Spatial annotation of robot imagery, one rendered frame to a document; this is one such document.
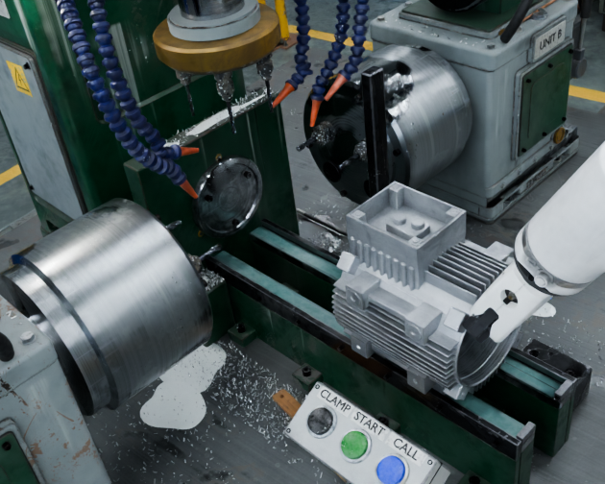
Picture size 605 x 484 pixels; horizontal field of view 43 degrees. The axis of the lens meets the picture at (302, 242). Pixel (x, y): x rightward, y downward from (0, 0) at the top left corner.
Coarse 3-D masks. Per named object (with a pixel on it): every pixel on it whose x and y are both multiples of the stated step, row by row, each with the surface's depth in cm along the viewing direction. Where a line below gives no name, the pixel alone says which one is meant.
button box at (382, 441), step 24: (312, 408) 87; (336, 408) 85; (288, 432) 87; (312, 432) 85; (336, 432) 84; (384, 432) 82; (336, 456) 83; (384, 456) 80; (408, 456) 79; (432, 456) 79; (360, 480) 80; (408, 480) 78; (432, 480) 79
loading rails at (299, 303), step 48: (288, 240) 137; (240, 288) 130; (288, 288) 127; (240, 336) 133; (288, 336) 126; (336, 336) 115; (336, 384) 123; (384, 384) 112; (528, 384) 105; (432, 432) 109; (480, 432) 101; (528, 432) 98; (480, 480) 105; (528, 480) 105
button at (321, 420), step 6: (318, 408) 86; (324, 408) 85; (312, 414) 86; (318, 414) 85; (324, 414) 85; (330, 414) 85; (312, 420) 85; (318, 420) 85; (324, 420) 85; (330, 420) 84; (312, 426) 85; (318, 426) 84; (324, 426) 84; (330, 426) 84; (318, 432) 84; (324, 432) 84
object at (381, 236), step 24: (384, 192) 106; (408, 192) 106; (360, 216) 101; (384, 216) 106; (408, 216) 103; (432, 216) 104; (456, 216) 99; (360, 240) 102; (384, 240) 99; (408, 240) 101; (432, 240) 96; (456, 240) 101; (384, 264) 101; (408, 264) 97; (432, 264) 99
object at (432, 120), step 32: (384, 64) 132; (416, 64) 132; (448, 64) 136; (352, 96) 129; (416, 96) 129; (448, 96) 132; (320, 128) 135; (352, 128) 132; (416, 128) 128; (448, 128) 133; (320, 160) 144; (352, 160) 129; (416, 160) 129; (448, 160) 139; (352, 192) 142
